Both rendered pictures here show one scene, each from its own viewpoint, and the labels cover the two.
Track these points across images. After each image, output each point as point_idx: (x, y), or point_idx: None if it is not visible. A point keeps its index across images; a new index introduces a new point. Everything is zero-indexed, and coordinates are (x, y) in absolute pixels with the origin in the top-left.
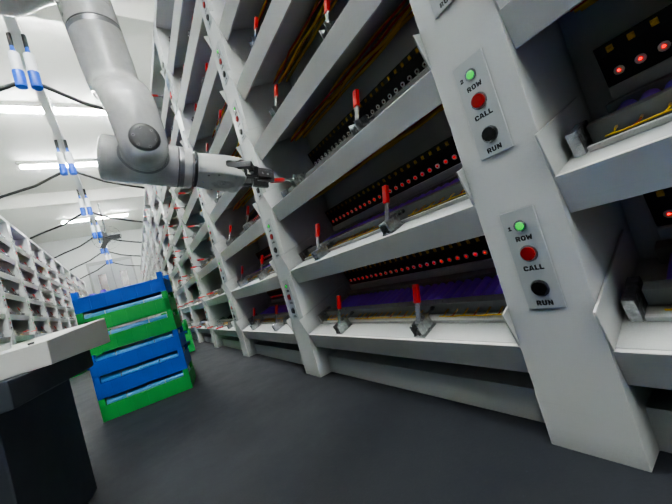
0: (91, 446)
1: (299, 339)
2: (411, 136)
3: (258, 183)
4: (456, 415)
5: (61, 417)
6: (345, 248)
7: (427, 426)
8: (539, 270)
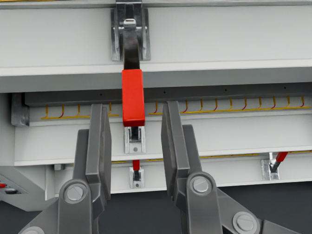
0: None
1: (19, 201)
2: None
3: (109, 174)
4: (261, 194)
5: None
6: (216, 138)
7: (256, 215)
8: None
